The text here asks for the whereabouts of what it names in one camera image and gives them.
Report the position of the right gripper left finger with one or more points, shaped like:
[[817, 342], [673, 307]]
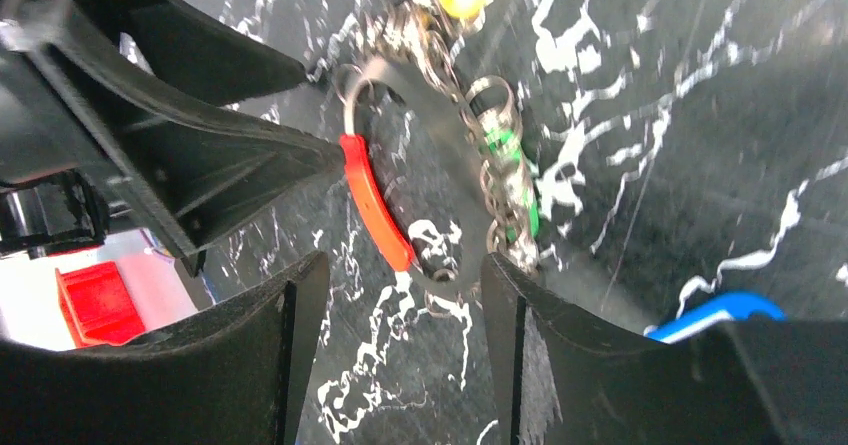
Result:
[[235, 373]]

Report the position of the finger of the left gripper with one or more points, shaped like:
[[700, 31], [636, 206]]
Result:
[[195, 53], [190, 171]]

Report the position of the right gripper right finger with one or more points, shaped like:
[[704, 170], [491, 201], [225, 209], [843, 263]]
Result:
[[563, 375]]

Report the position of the blue tagged key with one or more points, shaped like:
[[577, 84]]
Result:
[[731, 306]]

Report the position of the white card box left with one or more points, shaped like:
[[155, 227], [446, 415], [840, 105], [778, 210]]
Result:
[[103, 295]]

